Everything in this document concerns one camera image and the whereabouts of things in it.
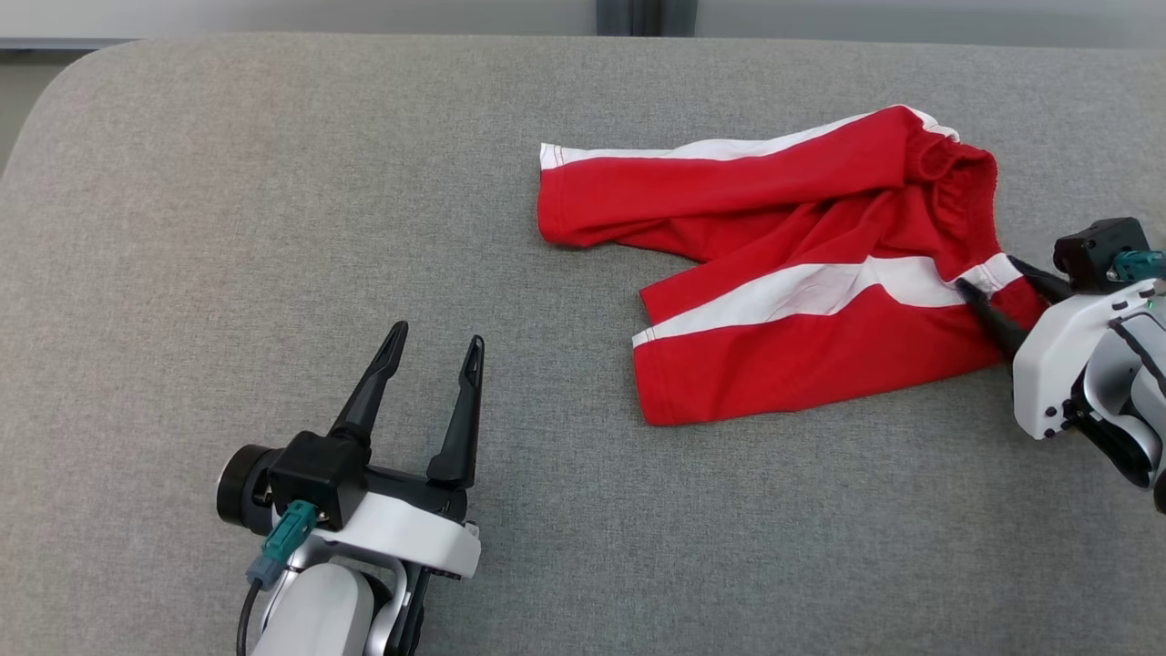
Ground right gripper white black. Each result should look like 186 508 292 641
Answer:
955 255 1166 441

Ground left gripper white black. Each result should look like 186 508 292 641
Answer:
273 321 486 580

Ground red shorts with white stripes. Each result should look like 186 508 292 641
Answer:
536 105 1048 427

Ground teal cable connector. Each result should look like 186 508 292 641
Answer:
246 499 321 589
1110 249 1166 284

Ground thick black camera cable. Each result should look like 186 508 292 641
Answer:
236 579 266 656

